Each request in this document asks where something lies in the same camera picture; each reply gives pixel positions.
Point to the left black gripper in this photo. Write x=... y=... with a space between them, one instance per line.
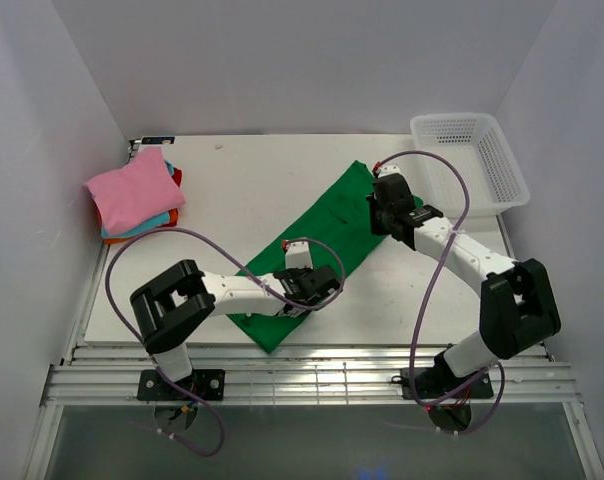
x=295 y=272

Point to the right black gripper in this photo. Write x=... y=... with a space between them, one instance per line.
x=376 y=228

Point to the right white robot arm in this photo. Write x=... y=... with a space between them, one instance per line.
x=517 y=305

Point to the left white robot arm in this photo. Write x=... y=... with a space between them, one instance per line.
x=171 y=306

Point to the white plastic basket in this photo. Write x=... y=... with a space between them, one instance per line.
x=476 y=146

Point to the orange folded t shirt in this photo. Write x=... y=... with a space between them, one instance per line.
x=167 y=219

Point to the light blue folded t shirt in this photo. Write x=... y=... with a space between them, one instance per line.
x=132 y=227

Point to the red folded t shirt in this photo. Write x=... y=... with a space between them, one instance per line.
x=177 y=177

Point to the pink folded t shirt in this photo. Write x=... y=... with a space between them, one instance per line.
x=134 y=190

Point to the blue label sticker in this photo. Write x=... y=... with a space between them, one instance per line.
x=158 y=140

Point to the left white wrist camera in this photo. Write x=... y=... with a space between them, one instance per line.
x=297 y=254

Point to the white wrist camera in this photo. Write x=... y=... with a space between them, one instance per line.
x=297 y=254
x=385 y=169

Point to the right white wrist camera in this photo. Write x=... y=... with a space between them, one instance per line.
x=385 y=169

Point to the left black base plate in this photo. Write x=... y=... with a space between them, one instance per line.
x=207 y=384

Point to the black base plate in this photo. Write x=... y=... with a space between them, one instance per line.
x=477 y=387
x=207 y=384

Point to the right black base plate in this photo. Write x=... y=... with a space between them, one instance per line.
x=477 y=387

